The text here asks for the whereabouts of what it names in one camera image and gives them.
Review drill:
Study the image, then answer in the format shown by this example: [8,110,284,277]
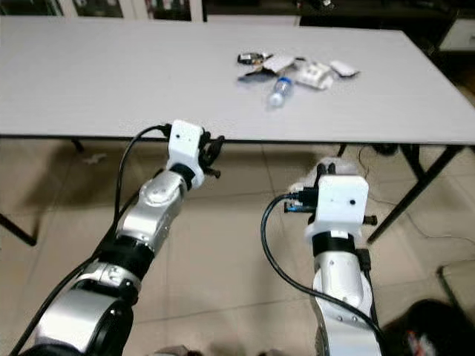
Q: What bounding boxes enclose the clear bottle with blue label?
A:
[267,74,298,111]

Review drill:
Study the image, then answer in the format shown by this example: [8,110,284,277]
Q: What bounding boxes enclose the white red trash packet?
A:
[408,330,436,354]

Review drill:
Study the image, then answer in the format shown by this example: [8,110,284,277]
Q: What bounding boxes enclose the torn brown cardboard piece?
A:
[240,65,276,79]

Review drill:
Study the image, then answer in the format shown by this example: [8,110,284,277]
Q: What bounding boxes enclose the white small carton box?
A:
[293,61,335,92]

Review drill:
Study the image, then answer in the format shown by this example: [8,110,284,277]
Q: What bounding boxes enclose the white crumpled paper wrapper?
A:
[329,59,361,79]

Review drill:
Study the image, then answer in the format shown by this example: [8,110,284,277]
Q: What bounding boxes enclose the white paper card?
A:
[260,53,297,74]

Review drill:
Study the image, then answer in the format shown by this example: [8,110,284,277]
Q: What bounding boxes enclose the grey box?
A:
[439,260,475,298]

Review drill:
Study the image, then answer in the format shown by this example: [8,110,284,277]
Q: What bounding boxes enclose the white drawer front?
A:
[438,16,475,53]

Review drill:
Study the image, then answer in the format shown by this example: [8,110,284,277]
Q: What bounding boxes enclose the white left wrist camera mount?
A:
[167,120,209,187]

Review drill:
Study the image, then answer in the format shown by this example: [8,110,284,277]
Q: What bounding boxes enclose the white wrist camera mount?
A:
[167,120,209,187]
[304,174,371,243]

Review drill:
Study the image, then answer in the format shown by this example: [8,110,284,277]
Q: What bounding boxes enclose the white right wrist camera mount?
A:
[304,174,371,243]

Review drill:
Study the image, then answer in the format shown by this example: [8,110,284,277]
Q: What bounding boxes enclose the black floor cable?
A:
[356,145,448,243]

